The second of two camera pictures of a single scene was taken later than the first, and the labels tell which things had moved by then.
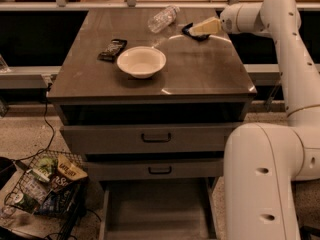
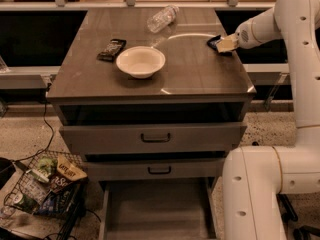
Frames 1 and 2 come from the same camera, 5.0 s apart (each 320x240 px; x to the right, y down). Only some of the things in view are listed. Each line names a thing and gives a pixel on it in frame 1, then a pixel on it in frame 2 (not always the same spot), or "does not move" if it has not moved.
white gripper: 227,20 -> 244,37
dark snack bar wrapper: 112,50 does not move
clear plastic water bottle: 163,19 does not move
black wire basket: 51,184 does not move
